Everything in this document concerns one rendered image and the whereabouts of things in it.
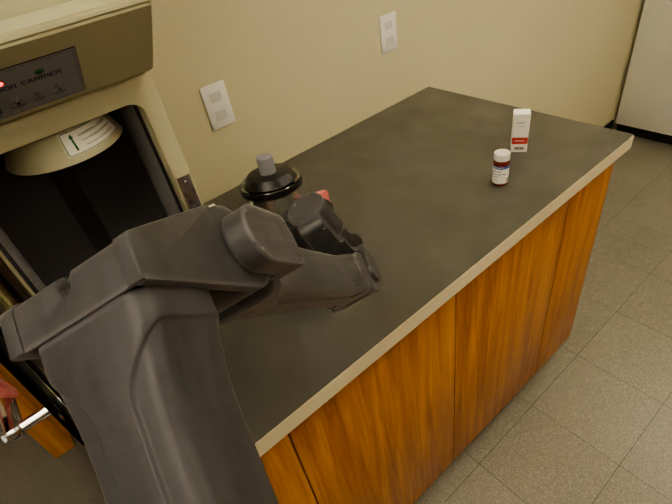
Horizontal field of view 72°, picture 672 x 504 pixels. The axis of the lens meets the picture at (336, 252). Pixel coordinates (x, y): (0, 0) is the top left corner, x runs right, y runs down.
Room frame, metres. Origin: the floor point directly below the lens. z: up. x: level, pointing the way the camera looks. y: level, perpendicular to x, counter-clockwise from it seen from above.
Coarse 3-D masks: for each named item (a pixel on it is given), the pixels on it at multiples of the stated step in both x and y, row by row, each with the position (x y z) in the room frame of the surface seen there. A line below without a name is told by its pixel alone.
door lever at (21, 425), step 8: (0, 400) 0.33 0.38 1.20; (8, 400) 0.33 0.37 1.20; (0, 408) 0.32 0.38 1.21; (8, 408) 0.32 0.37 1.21; (16, 408) 0.32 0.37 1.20; (40, 408) 0.31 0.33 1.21; (0, 416) 0.31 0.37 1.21; (8, 416) 0.31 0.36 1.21; (16, 416) 0.31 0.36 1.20; (32, 416) 0.30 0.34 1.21; (40, 416) 0.30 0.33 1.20; (8, 424) 0.30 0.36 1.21; (16, 424) 0.30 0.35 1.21; (24, 424) 0.30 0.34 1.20; (32, 424) 0.30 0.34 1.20; (8, 432) 0.29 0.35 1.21; (16, 432) 0.29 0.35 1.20; (24, 432) 0.29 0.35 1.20; (8, 440) 0.28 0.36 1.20; (16, 440) 0.28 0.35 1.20
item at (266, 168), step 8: (256, 160) 0.70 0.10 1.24; (264, 160) 0.69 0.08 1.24; (272, 160) 0.70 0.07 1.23; (256, 168) 0.73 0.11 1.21; (264, 168) 0.69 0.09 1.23; (272, 168) 0.69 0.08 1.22; (280, 168) 0.71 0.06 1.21; (288, 168) 0.70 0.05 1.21; (248, 176) 0.70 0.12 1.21; (256, 176) 0.70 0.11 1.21; (264, 176) 0.69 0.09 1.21; (272, 176) 0.68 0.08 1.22; (280, 176) 0.68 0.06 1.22; (288, 176) 0.68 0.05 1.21; (248, 184) 0.68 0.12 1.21; (256, 184) 0.67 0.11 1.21; (264, 184) 0.66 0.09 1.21; (272, 184) 0.66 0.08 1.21; (280, 184) 0.66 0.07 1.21
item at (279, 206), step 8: (296, 176) 0.69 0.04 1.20; (240, 184) 0.71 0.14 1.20; (288, 184) 0.67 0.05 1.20; (248, 192) 0.67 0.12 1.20; (256, 192) 0.66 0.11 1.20; (264, 192) 0.66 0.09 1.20; (272, 192) 0.65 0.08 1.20; (296, 192) 0.68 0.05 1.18; (248, 200) 0.66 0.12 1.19; (272, 200) 0.65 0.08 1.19; (280, 200) 0.66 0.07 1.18; (288, 200) 0.66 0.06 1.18; (264, 208) 0.66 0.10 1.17; (272, 208) 0.65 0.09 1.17; (280, 208) 0.65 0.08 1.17; (288, 208) 0.66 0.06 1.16
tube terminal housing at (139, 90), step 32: (0, 0) 0.64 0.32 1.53; (32, 0) 0.66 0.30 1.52; (64, 0) 0.68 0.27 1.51; (96, 96) 0.67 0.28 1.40; (128, 96) 0.69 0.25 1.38; (0, 128) 0.60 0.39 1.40; (32, 128) 0.62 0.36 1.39; (64, 128) 0.64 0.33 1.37; (160, 128) 0.71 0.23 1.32; (0, 256) 0.56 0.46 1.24
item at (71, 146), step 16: (80, 128) 0.68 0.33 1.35; (96, 128) 0.69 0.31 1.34; (112, 128) 0.72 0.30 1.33; (32, 144) 0.65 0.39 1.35; (48, 144) 0.65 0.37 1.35; (64, 144) 0.65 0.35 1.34; (80, 144) 0.66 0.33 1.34; (96, 144) 0.67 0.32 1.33; (16, 160) 0.65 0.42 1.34; (32, 160) 0.64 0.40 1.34; (48, 160) 0.64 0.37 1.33; (64, 160) 0.64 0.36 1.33; (80, 160) 0.65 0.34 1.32
